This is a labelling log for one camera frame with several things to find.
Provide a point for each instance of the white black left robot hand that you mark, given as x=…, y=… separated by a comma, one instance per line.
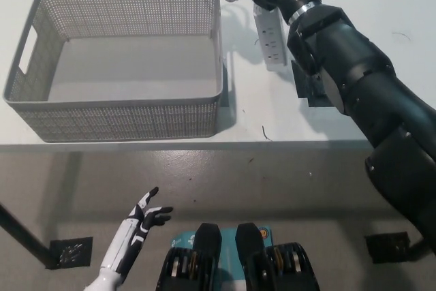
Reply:
x=126, y=240

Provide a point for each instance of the black metal table leg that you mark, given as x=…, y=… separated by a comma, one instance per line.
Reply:
x=417, y=251
x=24, y=233

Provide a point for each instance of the black tape patch on table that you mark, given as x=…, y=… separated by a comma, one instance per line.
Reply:
x=306, y=86

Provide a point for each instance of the grey perforated plastic basket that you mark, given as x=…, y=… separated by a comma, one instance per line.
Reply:
x=136, y=117

